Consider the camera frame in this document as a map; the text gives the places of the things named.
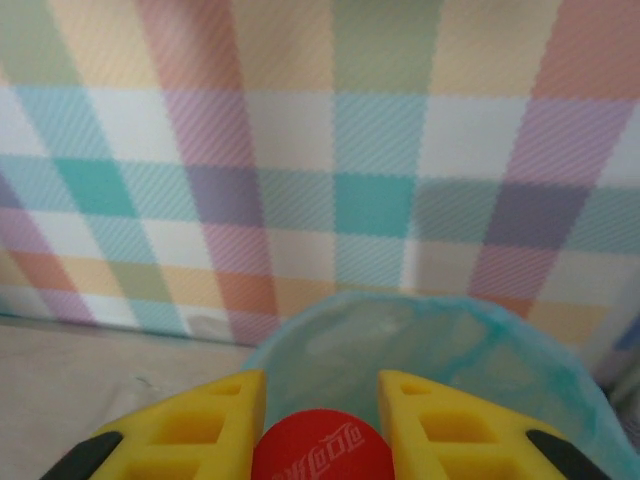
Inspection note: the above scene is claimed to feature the large cola bottle red label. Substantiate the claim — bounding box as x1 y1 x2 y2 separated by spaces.
252 407 394 480

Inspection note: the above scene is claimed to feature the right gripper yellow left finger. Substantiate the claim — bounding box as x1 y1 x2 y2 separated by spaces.
47 368 269 480

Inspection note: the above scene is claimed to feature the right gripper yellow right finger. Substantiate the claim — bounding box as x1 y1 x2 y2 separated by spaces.
375 368 610 480

